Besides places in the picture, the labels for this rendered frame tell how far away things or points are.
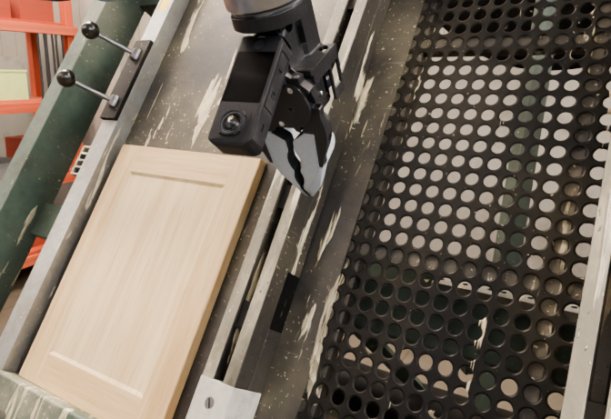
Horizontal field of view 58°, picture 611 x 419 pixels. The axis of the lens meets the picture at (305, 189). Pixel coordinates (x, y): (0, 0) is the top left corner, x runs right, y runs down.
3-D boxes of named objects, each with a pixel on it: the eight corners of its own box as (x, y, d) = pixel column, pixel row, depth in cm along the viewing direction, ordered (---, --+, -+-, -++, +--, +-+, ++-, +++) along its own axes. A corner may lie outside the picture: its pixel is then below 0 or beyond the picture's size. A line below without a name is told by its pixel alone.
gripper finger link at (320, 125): (340, 161, 57) (323, 84, 52) (334, 169, 56) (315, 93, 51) (300, 157, 60) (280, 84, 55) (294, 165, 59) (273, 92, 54)
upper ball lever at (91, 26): (135, 66, 124) (76, 35, 119) (142, 53, 125) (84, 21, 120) (139, 62, 121) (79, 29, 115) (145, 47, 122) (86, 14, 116)
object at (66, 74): (114, 114, 121) (52, 84, 115) (121, 98, 122) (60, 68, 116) (116, 109, 118) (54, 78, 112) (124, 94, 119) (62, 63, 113)
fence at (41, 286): (6, 365, 109) (-13, 362, 106) (185, -23, 135) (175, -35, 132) (20, 373, 106) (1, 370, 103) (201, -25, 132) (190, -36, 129)
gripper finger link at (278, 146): (327, 170, 65) (310, 101, 60) (305, 201, 61) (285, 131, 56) (304, 168, 67) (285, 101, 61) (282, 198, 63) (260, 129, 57)
